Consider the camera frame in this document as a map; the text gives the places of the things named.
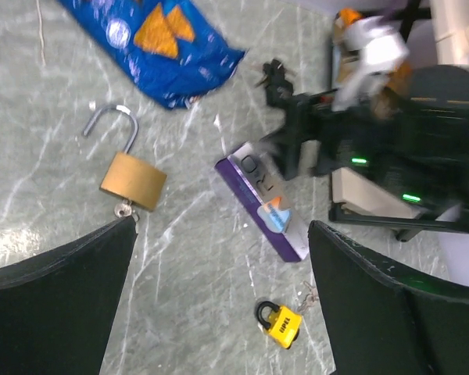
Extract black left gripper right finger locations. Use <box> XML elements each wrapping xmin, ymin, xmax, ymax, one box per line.
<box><xmin>308</xmin><ymin>220</ymin><xmax>469</xmax><ymax>374</ymax></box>

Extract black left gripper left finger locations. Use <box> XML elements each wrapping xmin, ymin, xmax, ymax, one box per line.
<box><xmin>0</xmin><ymin>217</ymin><xmax>137</xmax><ymax>374</ymax></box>

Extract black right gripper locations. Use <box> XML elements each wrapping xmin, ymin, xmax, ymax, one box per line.
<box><xmin>257</xmin><ymin>91</ymin><xmax>335</xmax><ymax>180</ymax></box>

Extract black padlock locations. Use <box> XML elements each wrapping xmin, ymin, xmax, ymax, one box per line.
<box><xmin>256</xmin><ymin>59</ymin><xmax>294</xmax><ymax>109</ymax></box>

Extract small silver keys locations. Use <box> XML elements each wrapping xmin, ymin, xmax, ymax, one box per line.
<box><xmin>297</xmin><ymin>281</ymin><xmax>319</xmax><ymax>315</ymax></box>

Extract yellow padlock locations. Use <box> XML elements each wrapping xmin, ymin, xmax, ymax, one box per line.
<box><xmin>255</xmin><ymin>301</ymin><xmax>303</xmax><ymax>349</ymax></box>

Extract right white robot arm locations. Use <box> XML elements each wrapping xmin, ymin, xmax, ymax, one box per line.
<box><xmin>261</xmin><ymin>60</ymin><xmax>469</xmax><ymax>220</ymax></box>

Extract purple white toothpaste box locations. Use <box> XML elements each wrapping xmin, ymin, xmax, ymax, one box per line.
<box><xmin>215</xmin><ymin>142</ymin><xmax>310</xmax><ymax>263</ymax></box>

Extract blue Doritos chip bag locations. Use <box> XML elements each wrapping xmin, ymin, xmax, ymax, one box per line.
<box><xmin>61</xmin><ymin>0</ymin><xmax>245</xmax><ymax>110</ymax></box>

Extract brass padlock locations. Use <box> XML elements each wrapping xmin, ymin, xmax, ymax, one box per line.
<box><xmin>82</xmin><ymin>104</ymin><xmax>167</xmax><ymax>211</ymax></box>

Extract white shelf with black frame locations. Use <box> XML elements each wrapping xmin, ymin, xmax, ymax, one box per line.
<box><xmin>320</xmin><ymin>1</ymin><xmax>469</xmax><ymax>241</ymax></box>

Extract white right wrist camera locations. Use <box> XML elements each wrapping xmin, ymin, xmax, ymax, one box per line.
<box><xmin>331</xmin><ymin>8</ymin><xmax>409</xmax><ymax>112</ymax></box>

